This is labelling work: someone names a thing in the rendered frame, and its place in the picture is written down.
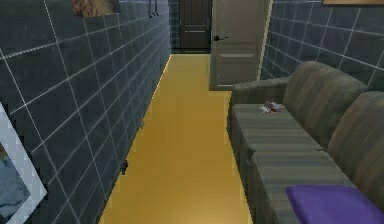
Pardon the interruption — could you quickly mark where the broken white flat bowl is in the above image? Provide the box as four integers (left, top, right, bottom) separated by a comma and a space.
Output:
258, 100, 285, 115

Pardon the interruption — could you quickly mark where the grey room door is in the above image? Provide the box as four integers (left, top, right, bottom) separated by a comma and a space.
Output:
209, 0, 272, 92

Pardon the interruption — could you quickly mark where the dark brown room door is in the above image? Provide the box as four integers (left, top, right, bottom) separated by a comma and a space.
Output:
178, 0, 213, 54

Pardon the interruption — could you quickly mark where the grey-green striped sofa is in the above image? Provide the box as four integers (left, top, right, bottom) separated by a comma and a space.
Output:
227, 60, 384, 224

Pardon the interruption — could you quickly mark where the purple cushion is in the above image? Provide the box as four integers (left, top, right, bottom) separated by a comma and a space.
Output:
285, 185, 384, 224

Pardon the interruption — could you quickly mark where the white framed picture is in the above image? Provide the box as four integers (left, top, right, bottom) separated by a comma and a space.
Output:
0, 102, 48, 224

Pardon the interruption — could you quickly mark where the brown wall picture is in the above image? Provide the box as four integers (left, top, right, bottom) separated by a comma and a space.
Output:
69, 0, 122, 19

